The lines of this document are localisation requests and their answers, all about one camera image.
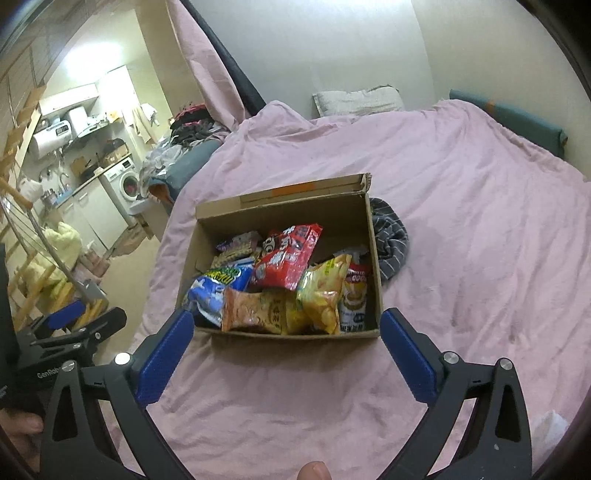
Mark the hanging white towel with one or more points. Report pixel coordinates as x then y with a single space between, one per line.
143 122

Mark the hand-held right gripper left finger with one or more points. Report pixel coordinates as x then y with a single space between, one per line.
166 357

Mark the grey pillow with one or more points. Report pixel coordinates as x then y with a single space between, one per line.
355 99

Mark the white water heater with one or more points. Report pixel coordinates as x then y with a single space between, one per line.
51 141

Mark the white wall cabinet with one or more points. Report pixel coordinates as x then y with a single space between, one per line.
69 99

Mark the pink blanket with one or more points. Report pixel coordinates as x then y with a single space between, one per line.
461 230

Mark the yellow chip bag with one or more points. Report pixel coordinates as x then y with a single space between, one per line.
323 295

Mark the brown cardboard box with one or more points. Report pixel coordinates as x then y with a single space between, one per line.
286 212

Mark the pale yellow cloth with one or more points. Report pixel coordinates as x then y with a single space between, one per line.
55 254

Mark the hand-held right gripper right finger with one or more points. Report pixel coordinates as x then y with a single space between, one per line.
408 355

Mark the patterned door rug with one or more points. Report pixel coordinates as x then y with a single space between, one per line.
131 242

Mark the small white cloth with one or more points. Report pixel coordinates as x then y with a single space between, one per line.
549 429

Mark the pale pink cartoon snack packet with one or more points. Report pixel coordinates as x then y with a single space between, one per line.
238 242

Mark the blue snack bag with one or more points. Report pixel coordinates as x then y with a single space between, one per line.
217 290

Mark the white washing machine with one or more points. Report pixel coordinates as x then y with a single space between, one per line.
122 184

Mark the person's right hand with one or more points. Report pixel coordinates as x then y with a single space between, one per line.
315 471

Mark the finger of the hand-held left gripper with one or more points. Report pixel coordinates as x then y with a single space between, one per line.
108 321
64 316

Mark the metal handrail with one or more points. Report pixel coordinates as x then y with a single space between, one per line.
55 249

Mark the orange yellow snack packet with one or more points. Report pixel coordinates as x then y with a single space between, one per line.
258 311

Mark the red cake packet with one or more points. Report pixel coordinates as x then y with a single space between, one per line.
355 300

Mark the white crumpled cloth pile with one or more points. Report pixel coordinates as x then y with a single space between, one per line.
161 159

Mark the person's left hand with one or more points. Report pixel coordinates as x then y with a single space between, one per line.
23 422

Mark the pink hanging curtain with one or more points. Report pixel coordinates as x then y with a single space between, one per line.
203 55

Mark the wooden staircase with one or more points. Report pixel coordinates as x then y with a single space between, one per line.
23 286

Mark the pile of dark clothes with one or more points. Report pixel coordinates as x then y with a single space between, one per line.
198 122

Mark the teal bolster cushion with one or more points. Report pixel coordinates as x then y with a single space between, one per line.
508 120

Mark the dark grey striped cloth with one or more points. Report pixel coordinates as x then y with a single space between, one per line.
390 240

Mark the red snack bag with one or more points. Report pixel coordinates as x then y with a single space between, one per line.
286 258

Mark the white kitchen cabinet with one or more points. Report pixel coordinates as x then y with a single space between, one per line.
87 217

